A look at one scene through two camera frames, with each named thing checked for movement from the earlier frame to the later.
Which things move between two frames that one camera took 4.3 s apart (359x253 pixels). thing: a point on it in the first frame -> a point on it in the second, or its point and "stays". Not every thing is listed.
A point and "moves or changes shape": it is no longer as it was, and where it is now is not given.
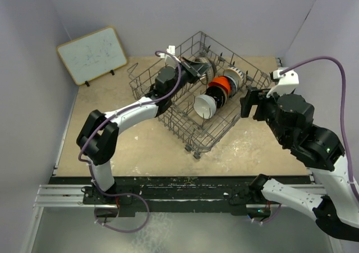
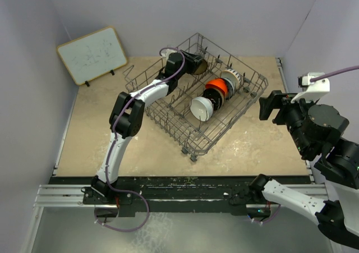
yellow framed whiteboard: x=92 y=55 stays
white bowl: x=205 y=106 moves or changes shape
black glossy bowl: x=219 y=94 moves or changes shape
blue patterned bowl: x=234 y=87 moves or changes shape
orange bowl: x=222 y=81 moves or changes shape
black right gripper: x=254 y=96 -> x=266 y=104
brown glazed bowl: x=209 y=75 moves or changes shape
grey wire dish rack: x=203 y=107 stays
